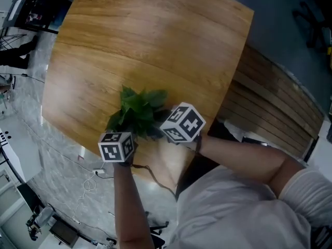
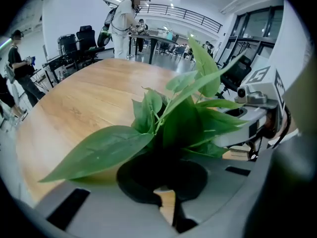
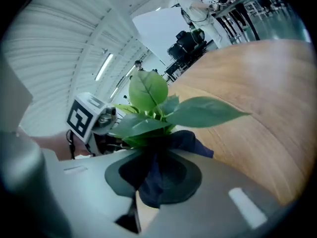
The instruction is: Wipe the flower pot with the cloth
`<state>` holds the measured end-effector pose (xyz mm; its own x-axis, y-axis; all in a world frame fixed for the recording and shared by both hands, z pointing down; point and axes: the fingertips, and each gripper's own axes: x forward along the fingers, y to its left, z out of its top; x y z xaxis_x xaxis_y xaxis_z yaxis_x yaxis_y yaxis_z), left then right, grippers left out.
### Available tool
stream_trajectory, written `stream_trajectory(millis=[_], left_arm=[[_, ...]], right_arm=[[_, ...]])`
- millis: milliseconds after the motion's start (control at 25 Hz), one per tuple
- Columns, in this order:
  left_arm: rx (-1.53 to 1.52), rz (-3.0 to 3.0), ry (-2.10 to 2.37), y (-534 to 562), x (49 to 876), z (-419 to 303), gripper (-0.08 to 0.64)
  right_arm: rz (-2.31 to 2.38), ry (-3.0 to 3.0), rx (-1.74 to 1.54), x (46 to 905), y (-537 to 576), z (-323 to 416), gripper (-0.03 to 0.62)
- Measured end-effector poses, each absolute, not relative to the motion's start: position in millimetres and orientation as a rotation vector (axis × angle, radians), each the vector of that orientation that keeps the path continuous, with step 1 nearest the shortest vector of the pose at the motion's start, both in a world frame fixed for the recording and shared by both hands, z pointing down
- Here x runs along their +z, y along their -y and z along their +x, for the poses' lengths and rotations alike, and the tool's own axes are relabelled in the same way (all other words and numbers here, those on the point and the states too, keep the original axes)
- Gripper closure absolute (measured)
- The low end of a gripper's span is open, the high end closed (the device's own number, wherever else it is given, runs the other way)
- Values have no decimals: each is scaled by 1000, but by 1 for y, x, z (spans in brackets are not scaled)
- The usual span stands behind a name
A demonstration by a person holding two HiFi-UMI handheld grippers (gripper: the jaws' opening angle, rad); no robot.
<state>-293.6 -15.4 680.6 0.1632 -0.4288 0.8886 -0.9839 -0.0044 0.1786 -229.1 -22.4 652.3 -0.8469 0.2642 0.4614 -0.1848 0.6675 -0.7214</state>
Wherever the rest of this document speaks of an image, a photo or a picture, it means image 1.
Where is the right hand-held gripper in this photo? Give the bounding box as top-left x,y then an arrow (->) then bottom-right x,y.
159,102 -> 207,146

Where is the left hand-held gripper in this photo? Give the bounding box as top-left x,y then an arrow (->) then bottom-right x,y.
98,131 -> 139,168

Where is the flower pot with green plant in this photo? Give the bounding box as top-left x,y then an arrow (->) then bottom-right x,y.
105,85 -> 174,141

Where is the person's left forearm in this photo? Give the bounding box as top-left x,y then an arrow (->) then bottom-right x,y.
113,162 -> 156,249

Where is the person's right forearm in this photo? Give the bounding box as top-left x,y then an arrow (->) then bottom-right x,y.
195,133 -> 307,199

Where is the wooden slatted bench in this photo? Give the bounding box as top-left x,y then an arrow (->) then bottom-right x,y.
214,44 -> 325,158

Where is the black office chair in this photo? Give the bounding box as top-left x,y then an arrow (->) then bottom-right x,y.
144,211 -> 171,249

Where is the white cabinet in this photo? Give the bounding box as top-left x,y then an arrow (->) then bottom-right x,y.
0,115 -> 43,184

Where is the black box on floor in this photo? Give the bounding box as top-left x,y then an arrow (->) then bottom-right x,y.
48,218 -> 79,246

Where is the person's white shirt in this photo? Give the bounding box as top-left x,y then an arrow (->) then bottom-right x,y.
165,164 -> 332,249

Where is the black shelf unit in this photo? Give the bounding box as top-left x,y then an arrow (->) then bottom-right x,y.
14,0 -> 72,35

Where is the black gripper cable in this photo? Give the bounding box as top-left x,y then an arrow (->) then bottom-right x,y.
131,163 -> 177,196

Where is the white floor cable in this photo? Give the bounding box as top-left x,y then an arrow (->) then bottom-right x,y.
72,173 -> 97,219

